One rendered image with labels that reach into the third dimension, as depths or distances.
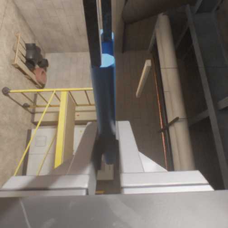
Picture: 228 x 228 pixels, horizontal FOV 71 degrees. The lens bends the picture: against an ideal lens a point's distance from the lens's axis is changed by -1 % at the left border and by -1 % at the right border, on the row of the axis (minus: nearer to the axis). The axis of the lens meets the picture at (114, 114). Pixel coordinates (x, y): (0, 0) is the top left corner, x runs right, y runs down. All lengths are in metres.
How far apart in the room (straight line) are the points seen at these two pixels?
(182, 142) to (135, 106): 1.91
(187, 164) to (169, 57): 2.16
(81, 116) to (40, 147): 1.21
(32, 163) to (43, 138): 0.59
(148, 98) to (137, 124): 0.81
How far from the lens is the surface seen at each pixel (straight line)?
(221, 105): 3.25
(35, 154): 4.20
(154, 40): 5.11
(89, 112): 4.12
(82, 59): 5.38
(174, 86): 3.46
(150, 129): 4.45
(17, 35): 4.37
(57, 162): 2.85
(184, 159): 3.14
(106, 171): 3.79
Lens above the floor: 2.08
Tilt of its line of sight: level
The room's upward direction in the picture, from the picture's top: 88 degrees clockwise
